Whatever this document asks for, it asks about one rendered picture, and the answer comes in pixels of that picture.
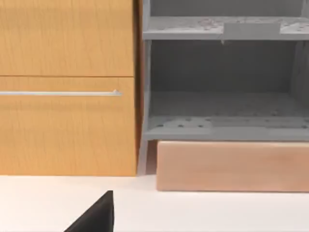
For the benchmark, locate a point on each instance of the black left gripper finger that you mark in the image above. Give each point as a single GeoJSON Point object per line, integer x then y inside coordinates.
{"type": "Point", "coordinates": [101, 215]}

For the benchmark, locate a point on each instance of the wooden cupboard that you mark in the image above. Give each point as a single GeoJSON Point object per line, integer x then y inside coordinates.
{"type": "Point", "coordinates": [138, 96]}

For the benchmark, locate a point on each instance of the pale wooden drawer front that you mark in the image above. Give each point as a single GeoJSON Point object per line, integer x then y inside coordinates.
{"type": "Point", "coordinates": [231, 166]}

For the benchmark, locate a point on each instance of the grey pierced drawer inside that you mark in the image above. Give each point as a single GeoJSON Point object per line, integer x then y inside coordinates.
{"type": "Point", "coordinates": [224, 108]}

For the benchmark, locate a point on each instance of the plain wooden drawer front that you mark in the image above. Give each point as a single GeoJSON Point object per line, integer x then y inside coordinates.
{"type": "Point", "coordinates": [65, 36]}

